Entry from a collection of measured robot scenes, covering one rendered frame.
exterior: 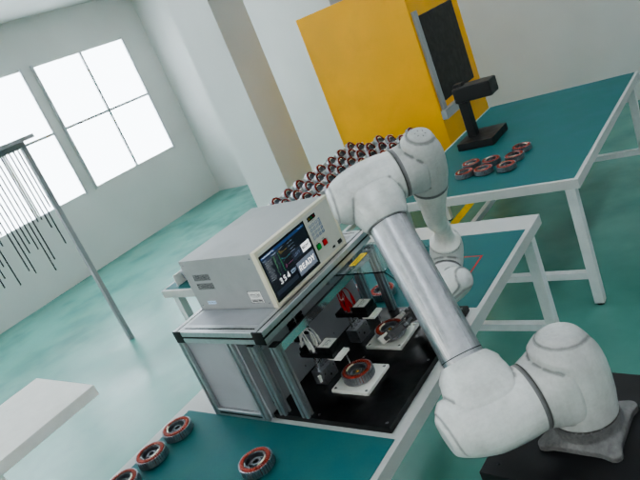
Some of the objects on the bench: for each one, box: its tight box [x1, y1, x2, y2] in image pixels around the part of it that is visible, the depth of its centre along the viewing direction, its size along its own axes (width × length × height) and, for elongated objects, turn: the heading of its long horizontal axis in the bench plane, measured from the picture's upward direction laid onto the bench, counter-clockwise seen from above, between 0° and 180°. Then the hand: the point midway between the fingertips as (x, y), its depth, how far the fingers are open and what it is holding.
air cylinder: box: [311, 358, 338, 385], centre depth 212 cm, size 5×8×6 cm
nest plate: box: [366, 323, 419, 350], centre depth 220 cm, size 15×15×1 cm
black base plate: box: [274, 306, 470, 433], centre depth 213 cm, size 47×64×2 cm
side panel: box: [178, 343, 275, 422], centre depth 210 cm, size 28×3×32 cm, turn 101°
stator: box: [374, 318, 407, 342], centre depth 219 cm, size 11×11×4 cm
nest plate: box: [331, 364, 390, 396], centre depth 203 cm, size 15×15×1 cm
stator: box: [238, 447, 275, 480], centre depth 185 cm, size 11×11×4 cm
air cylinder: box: [346, 319, 370, 343], centre depth 229 cm, size 5×8×6 cm
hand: (390, 330), depth 219 cm, fingers closed on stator, 11 cm apart
